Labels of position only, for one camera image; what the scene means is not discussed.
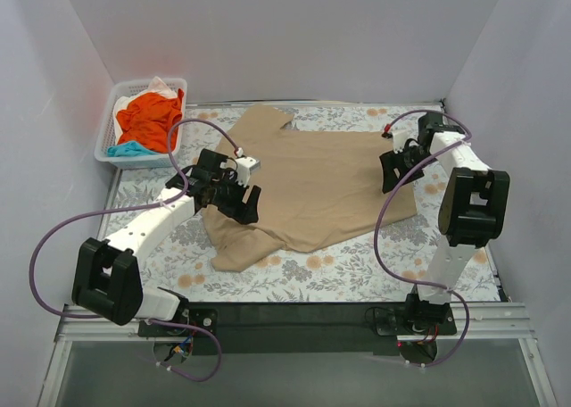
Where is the beige t shirt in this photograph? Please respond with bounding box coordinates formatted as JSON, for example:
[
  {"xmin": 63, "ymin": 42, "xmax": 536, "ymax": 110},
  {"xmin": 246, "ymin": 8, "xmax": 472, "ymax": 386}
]
[{"xmin": 202, "ymin": 104, "xmax": 393, "ymax": 272}]

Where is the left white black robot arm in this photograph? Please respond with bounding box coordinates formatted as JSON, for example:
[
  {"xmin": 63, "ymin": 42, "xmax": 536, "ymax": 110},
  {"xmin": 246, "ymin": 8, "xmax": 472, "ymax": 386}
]
[{"xmin": 72, "ymin": 149, "xmax": 261, "ymax": 326}]

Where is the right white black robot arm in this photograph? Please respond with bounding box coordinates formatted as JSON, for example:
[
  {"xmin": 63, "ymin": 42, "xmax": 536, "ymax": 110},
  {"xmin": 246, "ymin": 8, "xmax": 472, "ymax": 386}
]
[{"xmin": 373, "ymin": 110, "xmax": 510, "ymax": 336}]

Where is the floral patterned table mat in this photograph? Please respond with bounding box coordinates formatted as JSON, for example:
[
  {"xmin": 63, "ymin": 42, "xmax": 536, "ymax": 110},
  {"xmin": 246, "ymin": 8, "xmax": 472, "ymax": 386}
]
[{"xmin": 106, "ymin": 102, "xmax": 500, "ymax": 302}]

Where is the teal t shirt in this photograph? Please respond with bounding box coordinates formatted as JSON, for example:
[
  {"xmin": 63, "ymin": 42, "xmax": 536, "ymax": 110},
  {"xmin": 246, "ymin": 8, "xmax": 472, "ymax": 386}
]
[{"xmin": 106, "ymin": 141, "xmax": 156, "ymax": 158}]

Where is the orange t shirt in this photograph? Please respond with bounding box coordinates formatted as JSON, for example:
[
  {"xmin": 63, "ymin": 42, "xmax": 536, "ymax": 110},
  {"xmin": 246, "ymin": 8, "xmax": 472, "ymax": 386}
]
[{"xmin": 115, "ymin": 88, "xmax": 185, "ymax": 154}]

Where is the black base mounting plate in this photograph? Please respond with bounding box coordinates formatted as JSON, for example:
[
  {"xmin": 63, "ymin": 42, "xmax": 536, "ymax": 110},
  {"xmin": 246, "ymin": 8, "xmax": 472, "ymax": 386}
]
[{"xmin": 137, "ymin": 303, "xmax": 456, "ymax": 359}]

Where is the white t shirt in basket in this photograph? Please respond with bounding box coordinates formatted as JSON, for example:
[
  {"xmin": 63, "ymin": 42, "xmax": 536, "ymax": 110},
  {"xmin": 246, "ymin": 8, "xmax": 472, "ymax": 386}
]
[{"xmin": 146, "ymin": 76, "xmax": 178, "ymax": 99}]

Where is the white plastic laundry basket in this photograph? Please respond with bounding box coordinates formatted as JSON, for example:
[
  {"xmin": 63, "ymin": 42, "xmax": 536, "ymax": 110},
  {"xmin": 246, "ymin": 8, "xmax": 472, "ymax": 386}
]
[{"xmin": 94, "ymin": 77, "xmax": 187, "ymax": 170}]

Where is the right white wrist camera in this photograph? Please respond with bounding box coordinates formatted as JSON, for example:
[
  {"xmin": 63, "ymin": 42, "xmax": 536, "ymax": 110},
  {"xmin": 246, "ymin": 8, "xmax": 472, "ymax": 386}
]
[{"xmin": 382, "ymin": 126, "xmax": 410, "ymax": 154}]

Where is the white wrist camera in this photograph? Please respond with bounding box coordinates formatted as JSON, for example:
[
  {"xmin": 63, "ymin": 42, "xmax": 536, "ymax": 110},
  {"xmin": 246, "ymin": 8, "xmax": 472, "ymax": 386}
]
[
  {"xmin": 382, "ymin": 126, "xmax": 410, "ymax": 154},
  {"xmin": 235, "ymin": 156, "xmax": 261, "ymax": 187}
]

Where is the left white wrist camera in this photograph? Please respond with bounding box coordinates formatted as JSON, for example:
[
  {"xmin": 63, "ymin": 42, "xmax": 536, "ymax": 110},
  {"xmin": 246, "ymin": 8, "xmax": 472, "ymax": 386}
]
[{"xmin": 235, "ymin": 156, "xmax": 261, "ymax": 187}]

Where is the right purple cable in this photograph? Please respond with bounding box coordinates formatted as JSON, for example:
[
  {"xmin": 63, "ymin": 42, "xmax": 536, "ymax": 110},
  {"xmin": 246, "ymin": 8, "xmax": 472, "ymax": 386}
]
[{"xmin": 373, "ymin": 110, "xmax": 474, "ymax": 368}]

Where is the purple cable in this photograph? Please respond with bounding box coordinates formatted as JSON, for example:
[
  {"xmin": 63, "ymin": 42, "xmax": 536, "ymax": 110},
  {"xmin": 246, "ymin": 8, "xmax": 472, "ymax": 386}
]
[
  {"xmin": 373, "ymin": 110, "xmax": 474, "ymax": 368},
  {"xmin": 29, "ymin": 119, "xmax": 244, "ymax": 384}
]

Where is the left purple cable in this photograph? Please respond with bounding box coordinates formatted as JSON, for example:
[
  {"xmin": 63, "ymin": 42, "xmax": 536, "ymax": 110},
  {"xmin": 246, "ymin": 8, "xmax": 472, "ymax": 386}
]
[{"xmin": 29, "ymin": 119, "xmax": 244, "ymax": 384}]

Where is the aluminium frame rail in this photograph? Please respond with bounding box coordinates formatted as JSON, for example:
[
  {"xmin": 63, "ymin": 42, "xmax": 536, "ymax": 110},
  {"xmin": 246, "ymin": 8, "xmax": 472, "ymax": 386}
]
[{"xmin": 38, "ymin": 303, "xmax": 557, "ymax": 406}]

